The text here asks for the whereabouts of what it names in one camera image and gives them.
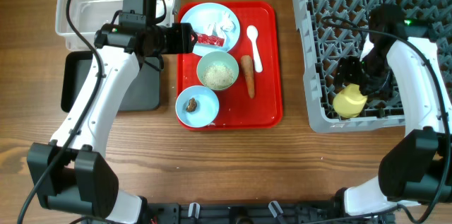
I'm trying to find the red snack wrapper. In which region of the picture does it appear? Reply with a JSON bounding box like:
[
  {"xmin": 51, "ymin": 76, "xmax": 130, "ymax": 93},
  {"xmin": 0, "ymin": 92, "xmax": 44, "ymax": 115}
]
[{"xmin": 196, "ymin": 33, "xmax": 225, "ymax": 47}]

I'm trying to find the yellow cup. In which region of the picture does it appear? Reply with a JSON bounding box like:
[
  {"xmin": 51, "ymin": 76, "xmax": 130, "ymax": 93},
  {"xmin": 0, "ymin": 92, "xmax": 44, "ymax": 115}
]
[{"xmin": 333, "ymin": 83, "xmax": 367, "ymax": 118}]

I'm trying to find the white tissue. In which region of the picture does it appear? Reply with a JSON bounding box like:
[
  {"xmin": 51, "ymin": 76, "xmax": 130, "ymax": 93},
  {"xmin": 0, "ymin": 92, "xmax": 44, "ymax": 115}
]
[{"xmin": 204, "ymin": 11, "xmax": 235, "ymax": 40}]

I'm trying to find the green bowl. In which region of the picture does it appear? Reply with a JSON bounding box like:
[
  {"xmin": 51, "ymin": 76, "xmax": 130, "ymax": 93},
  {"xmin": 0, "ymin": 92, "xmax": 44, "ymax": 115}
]
[{"xmin": 196, "ymin": 51, "xmax": 239, "ymax": 91}]

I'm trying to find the white rice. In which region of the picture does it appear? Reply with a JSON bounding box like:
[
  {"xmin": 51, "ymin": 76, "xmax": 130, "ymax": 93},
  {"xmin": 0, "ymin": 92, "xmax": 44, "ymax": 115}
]
[{"xmin": 201, "ymin": 64, "xmax": 234, "ymax": 90}]

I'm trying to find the white plastic spoon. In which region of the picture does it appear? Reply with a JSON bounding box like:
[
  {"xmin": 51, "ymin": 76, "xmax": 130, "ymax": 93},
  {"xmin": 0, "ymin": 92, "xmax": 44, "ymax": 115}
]
[{"xmin": 246, "ymin": 25, "xmax": 263, "ymax": 73}]

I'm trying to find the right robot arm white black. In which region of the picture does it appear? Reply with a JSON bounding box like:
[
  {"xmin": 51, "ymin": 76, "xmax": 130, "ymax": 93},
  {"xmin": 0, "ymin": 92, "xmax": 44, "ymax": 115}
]
[{"xmin": 333, "ymin": 4, "xmax": 451, "ymax": 216}]

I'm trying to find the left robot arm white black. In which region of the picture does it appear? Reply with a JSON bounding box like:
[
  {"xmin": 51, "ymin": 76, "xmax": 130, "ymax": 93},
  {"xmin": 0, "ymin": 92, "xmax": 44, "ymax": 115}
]
[{"xmin": 27, "ymin": 23, "xmax": 197, "ymax": 223}]

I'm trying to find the grey dishwasher rack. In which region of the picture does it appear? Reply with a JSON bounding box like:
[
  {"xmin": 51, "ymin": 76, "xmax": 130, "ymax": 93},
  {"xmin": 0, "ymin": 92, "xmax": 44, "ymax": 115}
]
[{"xmin": 292, "ymin": 0, "xmax": 451, "ymax": 133}]

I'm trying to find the large light blue plate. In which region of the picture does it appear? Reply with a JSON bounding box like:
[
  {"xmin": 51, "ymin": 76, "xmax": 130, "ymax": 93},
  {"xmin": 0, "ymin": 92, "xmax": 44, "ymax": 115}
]
[{"xmin": 180, "ymin": 3, "xmax": 241, "ymax": 57}]

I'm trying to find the black tray bin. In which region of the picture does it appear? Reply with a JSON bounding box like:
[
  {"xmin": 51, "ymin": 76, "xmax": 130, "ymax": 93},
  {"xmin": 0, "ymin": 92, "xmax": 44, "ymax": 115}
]
[{"xmin": 61, "ymin": 51, "xmax": 160, "ymax": 112}]

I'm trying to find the brown food scrap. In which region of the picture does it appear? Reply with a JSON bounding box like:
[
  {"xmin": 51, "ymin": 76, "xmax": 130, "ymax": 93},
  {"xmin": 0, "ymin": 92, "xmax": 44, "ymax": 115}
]
[{"xmin": 186, "ymin": 98, "xmax": 198, "ymax": 112}]

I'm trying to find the orange carrot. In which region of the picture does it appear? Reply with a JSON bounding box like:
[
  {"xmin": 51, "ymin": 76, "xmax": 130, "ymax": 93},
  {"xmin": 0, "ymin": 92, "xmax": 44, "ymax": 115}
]
[{"xmin": 240, "ymin": 55, "xmax": 255, "ymax": 99}]

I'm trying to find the small light blue bowl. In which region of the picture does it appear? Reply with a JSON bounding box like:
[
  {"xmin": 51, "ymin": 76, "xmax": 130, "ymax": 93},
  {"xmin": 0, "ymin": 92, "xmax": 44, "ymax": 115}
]
[{"xmin": 175, "ymin": 86, "xmax": 220, "ymax": 128}]

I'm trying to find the clear plastic bin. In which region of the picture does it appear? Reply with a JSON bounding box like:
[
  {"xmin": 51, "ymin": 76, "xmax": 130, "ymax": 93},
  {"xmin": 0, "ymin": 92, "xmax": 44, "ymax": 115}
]
[{"xmin": 54, "ymin": 0, "xmax": 177, "ymax": 51}]

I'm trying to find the red serving tray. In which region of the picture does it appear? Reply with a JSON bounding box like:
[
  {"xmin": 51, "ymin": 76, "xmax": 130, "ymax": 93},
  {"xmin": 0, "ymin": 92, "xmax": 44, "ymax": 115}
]
[{"xmin": 175, "ymin": 0, "xmax": 284, "ymax": 132}]

